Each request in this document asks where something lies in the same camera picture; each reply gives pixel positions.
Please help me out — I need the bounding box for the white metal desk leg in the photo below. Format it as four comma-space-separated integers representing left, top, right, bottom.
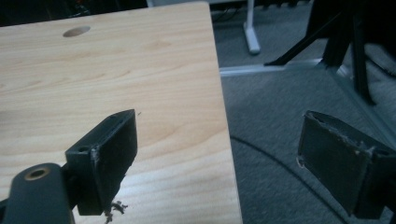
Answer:
242, 0, 262, 56

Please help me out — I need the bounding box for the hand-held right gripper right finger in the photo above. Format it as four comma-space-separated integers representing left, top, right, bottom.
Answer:
297, 109, 396, 220

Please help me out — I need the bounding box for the black tripod stand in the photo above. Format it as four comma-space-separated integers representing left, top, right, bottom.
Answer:
263, 0, 396, 106

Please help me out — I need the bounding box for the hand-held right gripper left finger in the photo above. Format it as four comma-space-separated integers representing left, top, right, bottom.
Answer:
64, 108, 138, 217

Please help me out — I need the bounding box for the black cable on floor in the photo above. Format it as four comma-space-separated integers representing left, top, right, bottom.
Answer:
211, 7, 241, 23
230, 135, 347, 224

